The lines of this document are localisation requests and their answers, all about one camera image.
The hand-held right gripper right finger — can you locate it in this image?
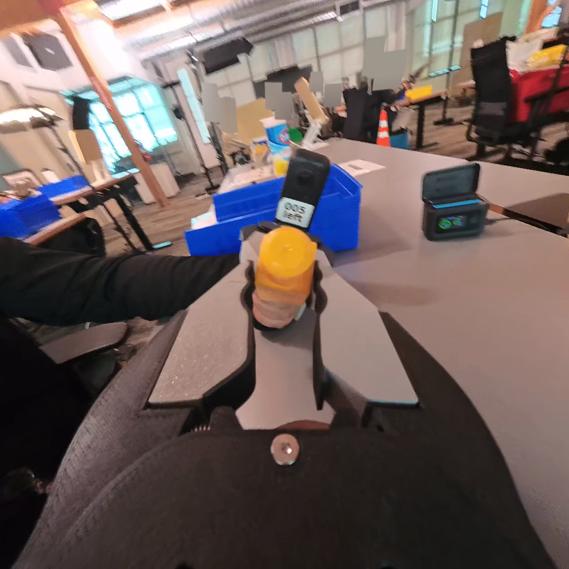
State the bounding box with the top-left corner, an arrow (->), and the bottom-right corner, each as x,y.
311,261 -> 420,410

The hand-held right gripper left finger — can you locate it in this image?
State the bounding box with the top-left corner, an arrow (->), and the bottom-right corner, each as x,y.
147,261 -> 258,412

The orange rounded block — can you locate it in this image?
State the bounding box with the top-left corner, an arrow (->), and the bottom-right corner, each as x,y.
254,226 -> 319,307

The blue plastic bin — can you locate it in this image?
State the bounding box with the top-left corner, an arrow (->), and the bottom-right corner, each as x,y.
184,162 -> 363,256
0,195 -> 61,239

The person's left forearm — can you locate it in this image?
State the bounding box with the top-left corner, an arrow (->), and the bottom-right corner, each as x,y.
0,237 -> 243,328

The person's left hand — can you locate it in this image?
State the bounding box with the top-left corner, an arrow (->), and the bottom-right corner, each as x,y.
251,291 -> 308,333

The white laptop stand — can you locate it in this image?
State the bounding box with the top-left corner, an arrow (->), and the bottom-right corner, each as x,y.
302,120 -> 330,149

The disinfecting wipes canister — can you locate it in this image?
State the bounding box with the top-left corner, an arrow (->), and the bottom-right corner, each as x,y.
262,118 -> 294,176

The white paper sheet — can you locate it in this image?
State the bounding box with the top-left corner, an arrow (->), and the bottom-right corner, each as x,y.
344,158 -> 385,175

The beige cardboard panel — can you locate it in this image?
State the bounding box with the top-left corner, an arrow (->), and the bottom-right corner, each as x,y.
293,78 -> 330,123
236,98 -> 267,143

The black chair armrest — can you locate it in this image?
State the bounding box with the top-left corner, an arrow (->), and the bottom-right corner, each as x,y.
40,322 -> 130,363

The black charging case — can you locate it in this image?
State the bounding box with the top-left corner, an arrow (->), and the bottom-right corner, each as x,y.
420,162 -> 490,242

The wooden background desk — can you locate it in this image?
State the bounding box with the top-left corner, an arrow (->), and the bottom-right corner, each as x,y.
27,173 -> 154,254
391,82 -> 476,149

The black studio light on stand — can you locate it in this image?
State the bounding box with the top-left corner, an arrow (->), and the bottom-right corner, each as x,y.
191,38 -> 254,192

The person's black clothing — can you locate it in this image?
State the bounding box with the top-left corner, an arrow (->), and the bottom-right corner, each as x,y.
0,320 -> 116,569

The black floor lamp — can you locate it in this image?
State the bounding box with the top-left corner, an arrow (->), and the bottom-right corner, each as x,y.
429,0 -> 463,126

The black office chair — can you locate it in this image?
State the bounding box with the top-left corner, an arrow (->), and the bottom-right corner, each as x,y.
467,38 -> 569,161

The dark brown flat panel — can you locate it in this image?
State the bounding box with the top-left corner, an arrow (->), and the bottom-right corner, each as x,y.
487,193 -> 569,236

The red plastic bin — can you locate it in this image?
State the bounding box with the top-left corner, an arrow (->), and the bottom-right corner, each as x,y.
509,67 -> 569,125

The black light stand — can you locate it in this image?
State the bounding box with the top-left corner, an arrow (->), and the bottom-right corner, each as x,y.
0,104 -> 154,254

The black wall screen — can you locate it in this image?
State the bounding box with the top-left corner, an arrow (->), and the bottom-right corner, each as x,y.
253,64 -> 312,98

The silver air duct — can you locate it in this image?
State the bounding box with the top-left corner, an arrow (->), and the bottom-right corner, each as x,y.
98,0 -> 356,58

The wooden post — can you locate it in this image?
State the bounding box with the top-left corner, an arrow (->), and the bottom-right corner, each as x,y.
55,9 -> 170,207

